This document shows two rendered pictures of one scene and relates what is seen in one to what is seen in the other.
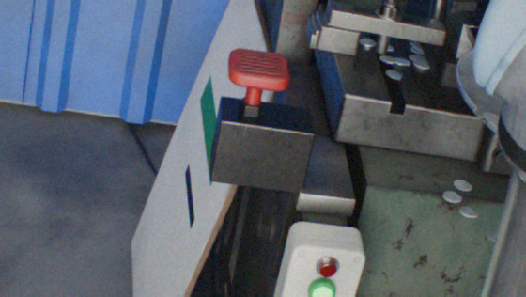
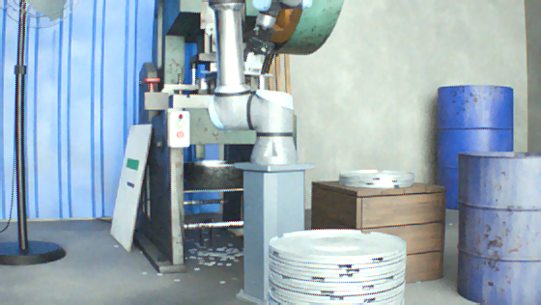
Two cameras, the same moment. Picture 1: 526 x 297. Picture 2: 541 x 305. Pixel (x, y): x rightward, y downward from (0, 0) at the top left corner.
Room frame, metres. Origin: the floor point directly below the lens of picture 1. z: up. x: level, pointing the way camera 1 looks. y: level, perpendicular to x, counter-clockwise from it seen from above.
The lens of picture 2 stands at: (-1.13, 0.13, 0.55)
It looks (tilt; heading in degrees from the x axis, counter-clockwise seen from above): 2 degrees down; 345
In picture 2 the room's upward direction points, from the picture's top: straight up
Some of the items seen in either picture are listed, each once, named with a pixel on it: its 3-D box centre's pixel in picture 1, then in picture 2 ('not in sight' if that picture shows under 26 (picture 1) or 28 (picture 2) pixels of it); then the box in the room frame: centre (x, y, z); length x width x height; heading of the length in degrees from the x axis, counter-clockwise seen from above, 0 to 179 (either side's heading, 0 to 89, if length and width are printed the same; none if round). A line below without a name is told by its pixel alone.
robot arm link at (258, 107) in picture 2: not in sight; (271, 110); (0.60, -0.34, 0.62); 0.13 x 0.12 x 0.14; 58
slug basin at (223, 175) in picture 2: not in sight; (214, 174); (1.37, -0.28, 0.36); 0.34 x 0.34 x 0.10
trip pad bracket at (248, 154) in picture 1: (254, 188); (156, 114); (1.10, 0.00, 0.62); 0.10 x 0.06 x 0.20; 97
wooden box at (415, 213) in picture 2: not in sight; (376, 229); (0.82, -0.82, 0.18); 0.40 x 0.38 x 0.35; 4
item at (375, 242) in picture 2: not in sight; (337, 243); (-0.04, -0.31, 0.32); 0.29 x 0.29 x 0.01
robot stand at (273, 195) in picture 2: not in sight; (273, 233); (0.60, -0.35, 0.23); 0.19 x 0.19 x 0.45; 22
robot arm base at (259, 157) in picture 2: not in sight; (273, 148); (0.60, -0.35, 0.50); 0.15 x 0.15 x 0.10
